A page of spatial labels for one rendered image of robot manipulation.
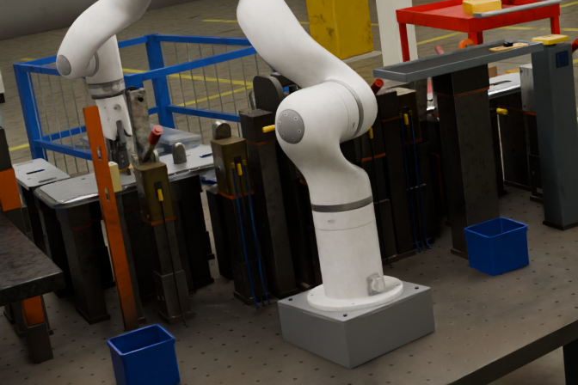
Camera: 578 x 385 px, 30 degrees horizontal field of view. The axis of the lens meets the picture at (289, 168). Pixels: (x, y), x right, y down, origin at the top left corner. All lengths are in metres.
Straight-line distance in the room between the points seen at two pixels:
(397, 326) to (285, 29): 0.61
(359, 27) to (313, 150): 8.01
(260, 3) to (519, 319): 0.80
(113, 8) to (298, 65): 0.48
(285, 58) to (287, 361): 0.58
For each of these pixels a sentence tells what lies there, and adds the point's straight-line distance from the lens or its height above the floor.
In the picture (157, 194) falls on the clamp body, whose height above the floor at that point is 0.99.
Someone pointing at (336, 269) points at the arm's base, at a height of 0.86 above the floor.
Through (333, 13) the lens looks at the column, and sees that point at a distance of 9.80.
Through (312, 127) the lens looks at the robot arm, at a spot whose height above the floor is 1.15.
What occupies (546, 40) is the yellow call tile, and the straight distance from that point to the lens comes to 2.57.
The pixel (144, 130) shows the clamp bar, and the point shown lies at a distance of 2.31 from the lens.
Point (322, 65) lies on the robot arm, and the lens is 2.09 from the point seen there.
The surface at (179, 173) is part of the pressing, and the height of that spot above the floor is 1.00.
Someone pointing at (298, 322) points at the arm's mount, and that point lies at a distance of 2.14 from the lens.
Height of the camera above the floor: 1.57
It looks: 14 degrees down
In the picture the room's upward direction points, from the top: 8 degrees counter-clockwise
